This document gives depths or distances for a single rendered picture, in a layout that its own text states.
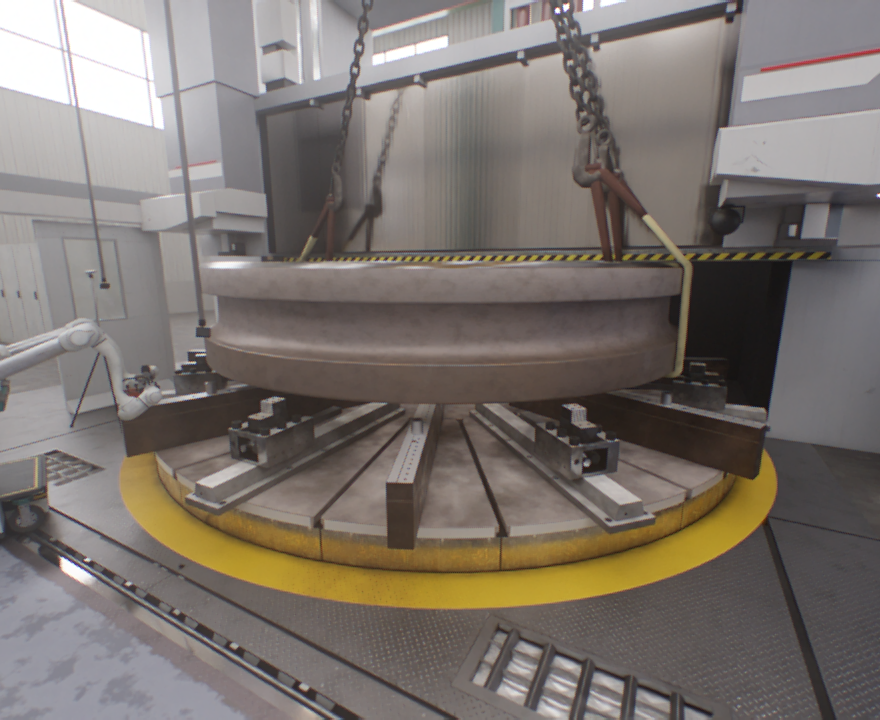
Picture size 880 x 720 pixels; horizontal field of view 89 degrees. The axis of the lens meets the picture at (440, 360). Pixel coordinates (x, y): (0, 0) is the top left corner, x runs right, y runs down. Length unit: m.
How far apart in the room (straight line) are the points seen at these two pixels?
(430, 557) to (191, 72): 6.23
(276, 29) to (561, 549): 7.73
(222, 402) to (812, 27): 4.99
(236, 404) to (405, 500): 2.30
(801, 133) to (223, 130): 5.77
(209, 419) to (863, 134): 4.84
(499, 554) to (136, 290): 5.92
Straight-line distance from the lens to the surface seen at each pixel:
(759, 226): 4.53
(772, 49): 4.19
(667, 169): 5.50
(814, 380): 5.71
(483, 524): 2.71
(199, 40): 7.10
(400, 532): 2.46
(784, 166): 3.59
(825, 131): 3.65
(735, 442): 3.76
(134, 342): 7.27
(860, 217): 4.65
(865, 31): 4.26
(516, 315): 3.06
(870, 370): 5.78
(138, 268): 7.29
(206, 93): 6.93
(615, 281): 3.32
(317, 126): 7.57
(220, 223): 6.43
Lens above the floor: 1.75
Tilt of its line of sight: 12 degrees down
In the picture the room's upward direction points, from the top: straight up
